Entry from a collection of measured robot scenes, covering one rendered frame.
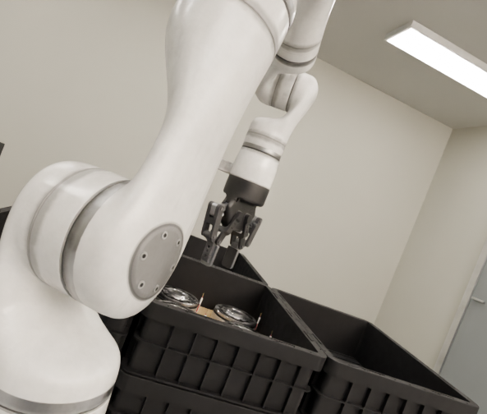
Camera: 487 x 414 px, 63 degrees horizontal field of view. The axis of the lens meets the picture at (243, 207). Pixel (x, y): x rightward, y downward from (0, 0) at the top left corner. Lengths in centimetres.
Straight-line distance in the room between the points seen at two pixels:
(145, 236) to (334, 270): 444
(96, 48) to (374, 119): 296
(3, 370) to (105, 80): 385
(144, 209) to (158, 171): 3
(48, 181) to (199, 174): 10
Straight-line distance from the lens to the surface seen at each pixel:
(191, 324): 60
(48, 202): 28
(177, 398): 65
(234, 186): 65
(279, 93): 67
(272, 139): 65
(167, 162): 26
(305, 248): 445
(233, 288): 99
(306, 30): 58
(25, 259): 30
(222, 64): 30
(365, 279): 488
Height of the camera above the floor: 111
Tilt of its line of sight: 1 degrees down
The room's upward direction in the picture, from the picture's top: 22 degrees clockwise
